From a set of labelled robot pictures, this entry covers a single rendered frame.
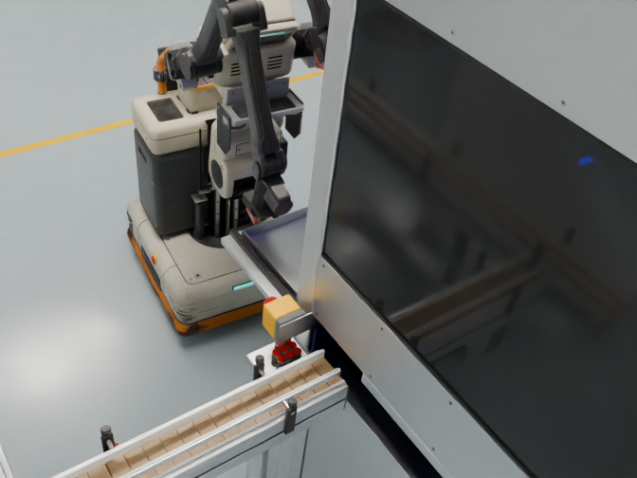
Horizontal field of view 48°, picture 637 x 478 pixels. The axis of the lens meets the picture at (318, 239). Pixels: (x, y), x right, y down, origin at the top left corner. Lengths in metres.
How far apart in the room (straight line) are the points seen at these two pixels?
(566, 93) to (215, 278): 2.02
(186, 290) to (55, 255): 0.81
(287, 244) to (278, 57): 0.63
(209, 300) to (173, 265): 0.20
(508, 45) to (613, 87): 0.16
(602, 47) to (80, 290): 2.60
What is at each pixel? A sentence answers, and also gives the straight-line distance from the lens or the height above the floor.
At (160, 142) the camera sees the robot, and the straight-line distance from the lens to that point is 2.65.
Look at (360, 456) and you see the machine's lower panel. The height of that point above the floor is 0.75.
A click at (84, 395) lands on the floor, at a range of 2.83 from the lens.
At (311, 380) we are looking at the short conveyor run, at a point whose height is 0.93.
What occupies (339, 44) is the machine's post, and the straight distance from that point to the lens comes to 1.29.
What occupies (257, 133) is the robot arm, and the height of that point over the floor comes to 1.25.
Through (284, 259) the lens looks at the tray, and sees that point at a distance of 2.00.
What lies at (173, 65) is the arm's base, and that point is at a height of 1.18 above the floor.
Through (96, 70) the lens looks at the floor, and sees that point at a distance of 4.65.
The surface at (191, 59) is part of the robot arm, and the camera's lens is 2.07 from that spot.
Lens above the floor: 2.26
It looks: 42 degrees down
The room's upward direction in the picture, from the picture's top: 8 degrees clockwise
